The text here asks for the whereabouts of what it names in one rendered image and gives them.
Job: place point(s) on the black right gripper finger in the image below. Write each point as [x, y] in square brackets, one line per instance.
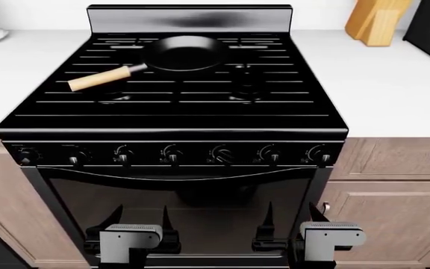
[316, 214]
[266, 227]

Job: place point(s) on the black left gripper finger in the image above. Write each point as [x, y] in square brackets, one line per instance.
[169, 231]
[106, 222]

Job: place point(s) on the black stove knob silver grip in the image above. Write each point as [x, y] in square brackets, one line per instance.
[324, 155]
[173, 157]
[222, 155]
[273, 155]
[74, 158]
[123, 157]

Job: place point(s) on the black round stove knob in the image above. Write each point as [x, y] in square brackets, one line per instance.
[25, 157]

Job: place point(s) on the black gas stove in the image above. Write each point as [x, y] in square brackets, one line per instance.
[170, 123]

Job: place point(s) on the metal cabinet door knob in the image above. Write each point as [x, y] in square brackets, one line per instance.
[326, 206]

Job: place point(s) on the black oven door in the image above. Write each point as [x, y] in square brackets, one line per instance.
[170, 193]

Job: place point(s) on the brown wooden cabinet door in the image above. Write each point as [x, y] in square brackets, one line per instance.
[398, 221]

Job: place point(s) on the brown wooden cabinet drawer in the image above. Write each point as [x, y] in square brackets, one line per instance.
[386, 158]

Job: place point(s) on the brown wooden cabinet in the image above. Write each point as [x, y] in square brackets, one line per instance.
[9, 190]

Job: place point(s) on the wooden knife block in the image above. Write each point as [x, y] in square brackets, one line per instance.
[377, 19]

